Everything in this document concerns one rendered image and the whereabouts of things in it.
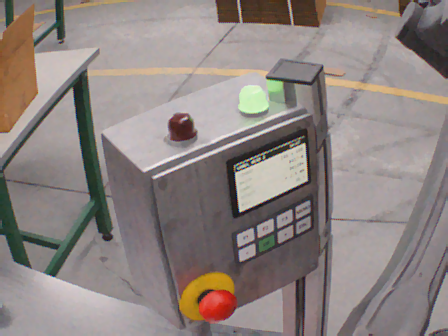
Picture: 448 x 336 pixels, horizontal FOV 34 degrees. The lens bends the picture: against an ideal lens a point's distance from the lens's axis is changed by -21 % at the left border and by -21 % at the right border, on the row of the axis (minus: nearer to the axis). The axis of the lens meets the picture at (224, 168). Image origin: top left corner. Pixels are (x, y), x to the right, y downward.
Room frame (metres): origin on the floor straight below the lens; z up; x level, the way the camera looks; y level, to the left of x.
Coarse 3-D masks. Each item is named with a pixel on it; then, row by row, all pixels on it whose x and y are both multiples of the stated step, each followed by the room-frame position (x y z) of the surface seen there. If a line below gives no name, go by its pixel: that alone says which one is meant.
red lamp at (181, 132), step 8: (176, 112) 0.65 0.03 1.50; (184, 112) 0.65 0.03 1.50; (168, 120) 0.64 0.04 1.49; (176, 120) 0.64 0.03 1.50; (184, 120) 0.63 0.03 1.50; (192, 120) 0.64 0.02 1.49; (168, 128) 0.64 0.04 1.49; (176, 128) 0.63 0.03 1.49; (184, 128) 0.63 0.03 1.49; (192, 128) 0.64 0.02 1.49; (168, 136) 0.64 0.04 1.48; (176, 136) 0.63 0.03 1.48; (184, 136) 0.63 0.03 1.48; (192, 136) 0.63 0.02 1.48; (176, 144) 0.63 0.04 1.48; (184, 144) 0.63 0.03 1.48
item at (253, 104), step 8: (248, 88) 0.68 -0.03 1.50; (256, 88) 0.67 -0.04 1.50; (240, 96) 0.67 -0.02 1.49; (248, 96) 0.67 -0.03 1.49; (256, 96) 0.67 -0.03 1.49; (264, 96) 0.67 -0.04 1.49; (240, 104) 0.68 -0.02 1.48; (248, 104) 0.67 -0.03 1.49; (256, 104) 0.66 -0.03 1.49; (264, 104) 0.67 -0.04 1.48; (240, 112) 0.67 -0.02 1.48; (248, 112) 0.66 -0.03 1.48; (256, 112) 0.66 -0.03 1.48; (264, 112) 0.67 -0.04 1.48
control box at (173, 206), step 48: (192, 96) 0.72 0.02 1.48; (144, 144) 0.64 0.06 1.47; (192, 144) 0.63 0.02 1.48; (240, 144) 0.63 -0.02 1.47; (144, 192) 0.60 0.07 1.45; (192, 192) 0.61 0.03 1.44; (144, 240) 0.62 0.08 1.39; (192, 240) 0.61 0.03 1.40; (144, 288) 0.65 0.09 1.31; (192, 288) 0.60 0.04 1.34; (240, 288) 0.63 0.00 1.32
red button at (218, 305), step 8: (200, 296) 0.60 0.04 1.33; (208, 296) 0.59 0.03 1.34; (216, 296) 0.59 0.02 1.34; (224, 296) 0.59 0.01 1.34; (232, 296) 0.59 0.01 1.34; (200, 304) 0.59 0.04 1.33; (208, 304) 0.58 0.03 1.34; (216, 304) 0.58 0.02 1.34; (224, 304) 0.58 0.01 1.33; (232, 304) 0.59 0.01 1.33; (200, 312) 0.58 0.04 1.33; (208, 312) 0.58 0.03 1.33; (216, 312) 0.58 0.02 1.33; (224, 312) 0.58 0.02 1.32; (232, 312) 0.59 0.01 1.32; (208, 320) 0.58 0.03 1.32; (216, 320) 0.58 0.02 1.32; (224, 320) 0.59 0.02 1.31
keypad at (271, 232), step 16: (288, 208) 0.65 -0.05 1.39; (304, 208) 0.66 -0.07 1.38; (256, 224) 0.64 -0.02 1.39; (272, 224) 0.64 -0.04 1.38; (288, 224) 0.65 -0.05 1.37; (304, 224) 0.66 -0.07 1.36; (240, 240) 0.63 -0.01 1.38; (256, 240) 0.64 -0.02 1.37; (272, 240) 0.64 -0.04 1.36; (288, 240) 0.65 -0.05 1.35; (240, 256) 0.63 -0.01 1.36; (256, 256) 0.64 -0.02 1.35
